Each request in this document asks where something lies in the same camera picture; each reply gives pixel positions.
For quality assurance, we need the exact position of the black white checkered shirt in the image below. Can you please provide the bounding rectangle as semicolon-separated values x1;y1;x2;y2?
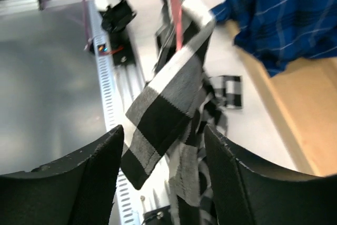
120;0;244;225

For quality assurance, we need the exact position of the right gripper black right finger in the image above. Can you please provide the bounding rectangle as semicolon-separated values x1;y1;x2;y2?
204;125;336;225

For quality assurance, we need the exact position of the wooden clothes rack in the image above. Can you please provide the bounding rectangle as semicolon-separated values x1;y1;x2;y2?
226;21;337;177

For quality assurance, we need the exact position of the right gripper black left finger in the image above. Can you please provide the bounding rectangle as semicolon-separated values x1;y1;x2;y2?
1;125;124;224

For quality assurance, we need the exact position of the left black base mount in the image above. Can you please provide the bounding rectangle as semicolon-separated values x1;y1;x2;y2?
109;28;136;66

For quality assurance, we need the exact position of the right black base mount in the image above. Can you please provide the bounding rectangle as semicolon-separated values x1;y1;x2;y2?
142;206;173;225

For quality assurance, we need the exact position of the pink wire hanger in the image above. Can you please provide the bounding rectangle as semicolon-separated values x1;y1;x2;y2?
170;0;183;51

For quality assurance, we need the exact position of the blue plaid shirt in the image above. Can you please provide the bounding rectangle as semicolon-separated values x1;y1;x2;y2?
212;0;336;76

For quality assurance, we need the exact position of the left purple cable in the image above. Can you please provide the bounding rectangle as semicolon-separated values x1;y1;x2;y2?
83;0;93;52

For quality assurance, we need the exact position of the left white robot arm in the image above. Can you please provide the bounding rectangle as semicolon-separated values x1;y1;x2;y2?
94;0;136;34

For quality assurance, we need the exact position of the slotted grey cable duct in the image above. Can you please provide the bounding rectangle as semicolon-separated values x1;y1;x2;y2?
87;0;140;225

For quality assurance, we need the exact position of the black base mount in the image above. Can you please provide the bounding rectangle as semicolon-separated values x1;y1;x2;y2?
142;206;173;225
109;28;136;66

